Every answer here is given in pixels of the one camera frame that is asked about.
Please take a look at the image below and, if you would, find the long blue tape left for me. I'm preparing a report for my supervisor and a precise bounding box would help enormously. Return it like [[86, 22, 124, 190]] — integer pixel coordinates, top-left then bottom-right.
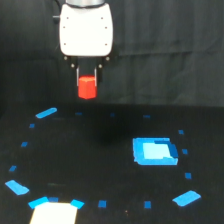
[[5, 180, 29, 195]]

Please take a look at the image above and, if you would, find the blue tape square target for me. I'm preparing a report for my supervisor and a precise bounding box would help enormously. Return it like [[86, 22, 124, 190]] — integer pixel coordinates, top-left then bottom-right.
[[133, 138, 179, 166]]

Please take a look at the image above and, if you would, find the long blue tape top-left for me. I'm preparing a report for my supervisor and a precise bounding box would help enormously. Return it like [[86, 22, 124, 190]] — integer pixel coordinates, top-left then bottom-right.
[[35, 108, 57, 119]]

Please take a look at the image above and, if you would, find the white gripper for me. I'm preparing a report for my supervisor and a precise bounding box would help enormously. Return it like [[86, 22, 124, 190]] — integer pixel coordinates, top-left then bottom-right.
[[53, 3, 113, 87]]

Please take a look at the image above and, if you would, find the long blue tape bottom-right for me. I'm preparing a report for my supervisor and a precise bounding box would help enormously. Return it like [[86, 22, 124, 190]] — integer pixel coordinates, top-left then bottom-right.
[[173, 190, 201, 207]]

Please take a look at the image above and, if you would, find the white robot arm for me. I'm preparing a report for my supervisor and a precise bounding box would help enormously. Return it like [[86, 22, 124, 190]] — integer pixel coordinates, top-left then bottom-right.
[[52, 0, 113, 58]]

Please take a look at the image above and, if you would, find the white paper sheet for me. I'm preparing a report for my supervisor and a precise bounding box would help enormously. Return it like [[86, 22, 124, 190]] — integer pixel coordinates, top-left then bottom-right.
[[29, 202, 78, 224]]

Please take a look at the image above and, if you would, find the black backdrop curtain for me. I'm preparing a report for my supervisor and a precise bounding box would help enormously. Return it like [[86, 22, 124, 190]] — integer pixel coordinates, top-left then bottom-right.
[[0, 0, 224, 107]]

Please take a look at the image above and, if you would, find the long blue tape bottom-left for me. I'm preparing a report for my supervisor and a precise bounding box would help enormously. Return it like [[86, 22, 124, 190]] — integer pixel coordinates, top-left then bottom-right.
[[28, 196, 49, 209]]

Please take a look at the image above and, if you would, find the blue tape beside paper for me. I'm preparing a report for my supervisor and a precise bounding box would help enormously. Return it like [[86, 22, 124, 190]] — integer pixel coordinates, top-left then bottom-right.
[[70, 199, 85, 209]]

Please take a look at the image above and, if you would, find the red cube block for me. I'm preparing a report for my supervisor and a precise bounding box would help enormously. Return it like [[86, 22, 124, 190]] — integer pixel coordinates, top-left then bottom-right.
[[78, 76, 97, 99]]

